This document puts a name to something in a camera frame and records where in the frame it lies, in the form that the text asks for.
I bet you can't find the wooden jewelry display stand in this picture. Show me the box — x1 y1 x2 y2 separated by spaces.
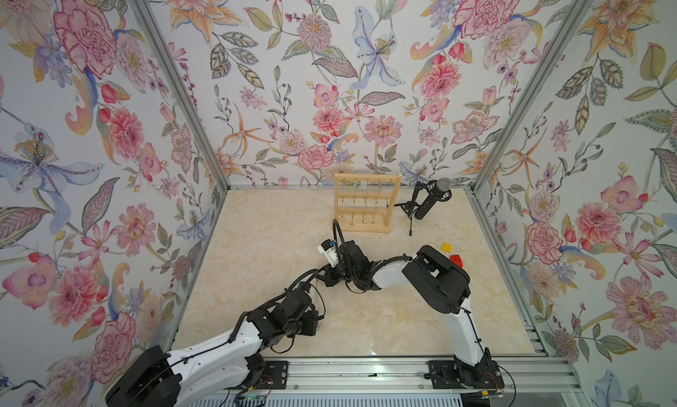
334 172 402 233

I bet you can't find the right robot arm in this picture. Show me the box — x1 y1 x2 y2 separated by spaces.
317 239 504 392

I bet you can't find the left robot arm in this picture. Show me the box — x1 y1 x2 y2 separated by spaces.
105 284 322 406

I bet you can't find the red toy brick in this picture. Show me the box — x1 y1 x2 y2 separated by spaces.
450 255 464 269

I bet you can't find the black microphone on tripod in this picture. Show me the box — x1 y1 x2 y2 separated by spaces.
396 178 452 236

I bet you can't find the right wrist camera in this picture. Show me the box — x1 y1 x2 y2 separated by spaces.
317 239 340 268

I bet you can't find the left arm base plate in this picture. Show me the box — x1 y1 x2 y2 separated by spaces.
236 356 289 390

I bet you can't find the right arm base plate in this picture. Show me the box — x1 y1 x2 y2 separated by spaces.
424 359 505 390

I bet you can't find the aluminium mounting rail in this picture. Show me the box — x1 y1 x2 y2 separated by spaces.
129 356 583 396

